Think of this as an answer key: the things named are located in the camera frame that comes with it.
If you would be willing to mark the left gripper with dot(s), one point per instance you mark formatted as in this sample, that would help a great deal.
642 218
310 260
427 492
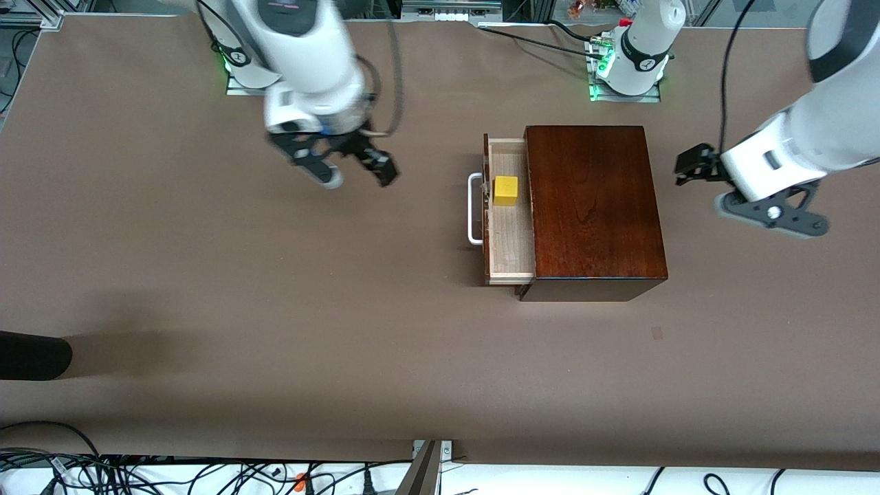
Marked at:
706 167

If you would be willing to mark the grey power strip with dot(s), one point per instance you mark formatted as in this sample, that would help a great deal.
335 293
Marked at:
450 15

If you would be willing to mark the black cylinder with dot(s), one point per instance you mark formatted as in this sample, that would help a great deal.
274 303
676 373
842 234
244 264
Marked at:
34 355

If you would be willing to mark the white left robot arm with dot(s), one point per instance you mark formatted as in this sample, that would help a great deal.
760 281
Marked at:
646 41

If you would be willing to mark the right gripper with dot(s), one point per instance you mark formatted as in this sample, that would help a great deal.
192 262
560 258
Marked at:
353 144

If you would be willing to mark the metal table edge bracket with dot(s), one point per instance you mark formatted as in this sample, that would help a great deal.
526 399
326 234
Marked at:
423 474

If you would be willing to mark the aluminium table corner bracket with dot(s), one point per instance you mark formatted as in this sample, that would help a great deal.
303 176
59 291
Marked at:
51 22

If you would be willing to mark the yellow cube block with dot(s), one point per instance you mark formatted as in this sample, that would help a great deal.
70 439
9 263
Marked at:
505 191

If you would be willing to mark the dark brown wooden cabinet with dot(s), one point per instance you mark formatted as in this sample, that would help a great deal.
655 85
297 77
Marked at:
605 227

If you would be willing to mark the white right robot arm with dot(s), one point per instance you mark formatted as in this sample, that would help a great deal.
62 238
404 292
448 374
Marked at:
302 48

